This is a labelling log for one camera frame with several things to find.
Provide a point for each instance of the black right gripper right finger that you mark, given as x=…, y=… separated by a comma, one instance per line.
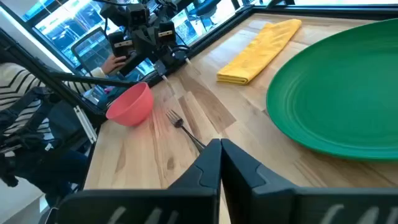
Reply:
x=264, y=202

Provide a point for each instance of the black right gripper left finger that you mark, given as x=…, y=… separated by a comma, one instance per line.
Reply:
x=192, y=199

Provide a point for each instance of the dark metal fork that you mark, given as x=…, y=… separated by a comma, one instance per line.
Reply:
x=178, y=122

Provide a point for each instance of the red plastic bowl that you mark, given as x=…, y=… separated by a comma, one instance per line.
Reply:
x=130, y=105

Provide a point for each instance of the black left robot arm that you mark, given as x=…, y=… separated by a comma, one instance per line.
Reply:
x=146, y=37

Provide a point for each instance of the white plastic strip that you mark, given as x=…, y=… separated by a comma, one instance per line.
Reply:
x=85, y=124

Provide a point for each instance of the large green plate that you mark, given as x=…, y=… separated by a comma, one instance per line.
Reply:
x=342, y=93

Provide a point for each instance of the folded yellow cloth napkin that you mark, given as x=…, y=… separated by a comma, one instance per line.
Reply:
x=258, y=53

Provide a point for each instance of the person's hand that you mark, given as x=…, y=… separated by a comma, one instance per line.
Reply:
x=113, y=63

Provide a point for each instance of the black mesh office chair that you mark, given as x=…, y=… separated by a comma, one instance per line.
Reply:
x=88, y=46

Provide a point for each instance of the person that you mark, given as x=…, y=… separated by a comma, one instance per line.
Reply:
x=12, y=81

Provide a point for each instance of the large glass window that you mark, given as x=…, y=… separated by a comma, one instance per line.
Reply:
x=62, y=21

